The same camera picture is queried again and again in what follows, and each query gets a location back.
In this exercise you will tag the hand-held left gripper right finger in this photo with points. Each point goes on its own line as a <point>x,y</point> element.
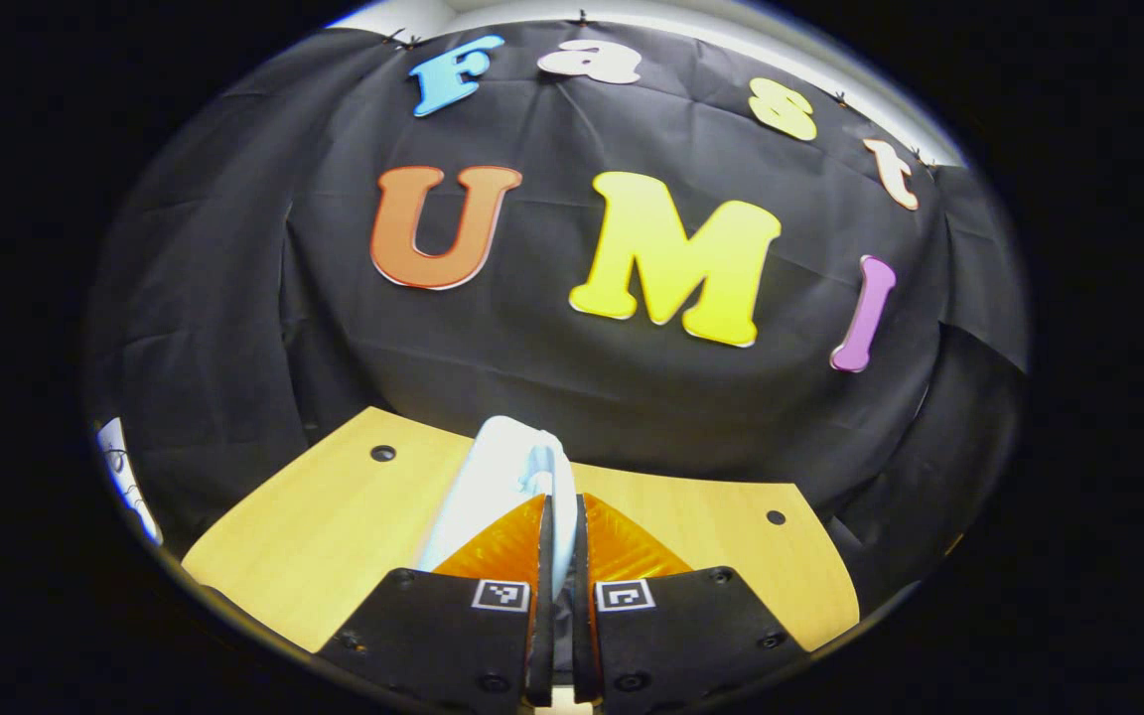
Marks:
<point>582,606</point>

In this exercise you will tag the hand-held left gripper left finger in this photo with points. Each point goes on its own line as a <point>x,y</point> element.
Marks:
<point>542,606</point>

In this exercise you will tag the light blue suitcase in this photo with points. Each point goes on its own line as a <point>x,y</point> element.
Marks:
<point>493,487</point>

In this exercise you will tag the black backdrop cloth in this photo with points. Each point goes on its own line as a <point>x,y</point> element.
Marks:
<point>552,387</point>

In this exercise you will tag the white printed board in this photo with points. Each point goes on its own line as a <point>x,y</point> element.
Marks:
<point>125,477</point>

